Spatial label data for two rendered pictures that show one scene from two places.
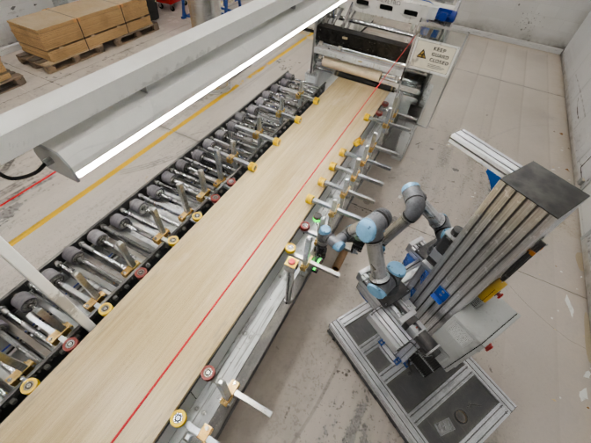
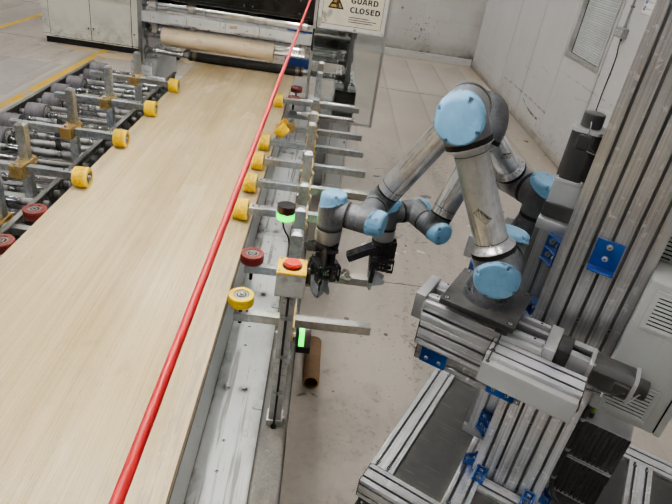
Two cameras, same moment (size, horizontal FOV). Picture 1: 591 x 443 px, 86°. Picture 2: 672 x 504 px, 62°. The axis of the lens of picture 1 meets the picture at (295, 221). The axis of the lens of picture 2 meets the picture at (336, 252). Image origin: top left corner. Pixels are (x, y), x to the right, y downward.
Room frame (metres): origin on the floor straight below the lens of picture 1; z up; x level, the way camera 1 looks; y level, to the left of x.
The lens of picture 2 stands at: (0.01, 0.43, 1.93)
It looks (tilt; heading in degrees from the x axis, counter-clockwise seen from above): 30 degrees down; 333
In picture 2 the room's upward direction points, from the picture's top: 9 degrees clockwise
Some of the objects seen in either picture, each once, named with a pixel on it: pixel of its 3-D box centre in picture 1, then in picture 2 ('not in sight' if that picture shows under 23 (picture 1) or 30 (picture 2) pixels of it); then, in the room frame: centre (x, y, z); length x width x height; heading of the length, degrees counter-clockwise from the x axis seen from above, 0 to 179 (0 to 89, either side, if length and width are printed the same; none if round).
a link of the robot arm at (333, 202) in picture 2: (324, 234); (333, 210); (1.28, -0.20, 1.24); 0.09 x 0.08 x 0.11; 47
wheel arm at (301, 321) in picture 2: (312, 264); (302, 322); (1.31, -0.16, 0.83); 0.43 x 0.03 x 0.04; 67
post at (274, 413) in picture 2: (288, 286); (281, 360); (1.05, 0.00, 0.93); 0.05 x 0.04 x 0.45; 157
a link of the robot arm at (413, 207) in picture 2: not in sight; (415, 212); (1.44, -0.58, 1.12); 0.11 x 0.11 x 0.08; 4
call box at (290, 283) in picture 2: (291, 265); (290, 278); (1.05, 0.00, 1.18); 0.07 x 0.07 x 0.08; 67
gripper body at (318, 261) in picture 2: (321, 248); (325, 259); (1.28, -0.20, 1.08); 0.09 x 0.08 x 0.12; 177
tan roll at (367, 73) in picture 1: (366, 73); (247, 48); (4.13, -0.72, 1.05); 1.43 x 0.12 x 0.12; 67
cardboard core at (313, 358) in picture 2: (340, 257); (312, 361); (1.92, -0.52, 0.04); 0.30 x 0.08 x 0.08; 157
